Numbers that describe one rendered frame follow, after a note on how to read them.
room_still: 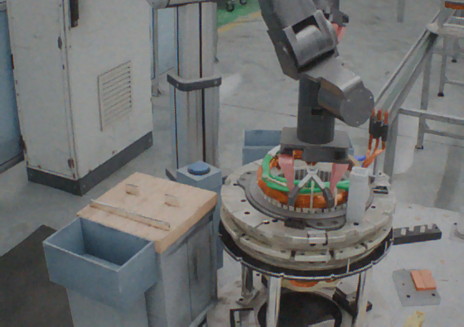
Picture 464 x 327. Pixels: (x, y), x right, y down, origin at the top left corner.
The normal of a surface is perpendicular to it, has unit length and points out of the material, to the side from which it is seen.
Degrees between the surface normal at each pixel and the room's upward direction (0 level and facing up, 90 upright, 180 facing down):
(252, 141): 90
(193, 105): 90
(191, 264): 90
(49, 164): 88
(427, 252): 0
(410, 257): 0
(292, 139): 1
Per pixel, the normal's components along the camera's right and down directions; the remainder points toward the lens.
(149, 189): 0.00, -0.91
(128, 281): 0.89, 0.19
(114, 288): -0.46, 0.36
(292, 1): 0.37, 0.15
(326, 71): -0.33, -0.77
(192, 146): 0.47, 0.37
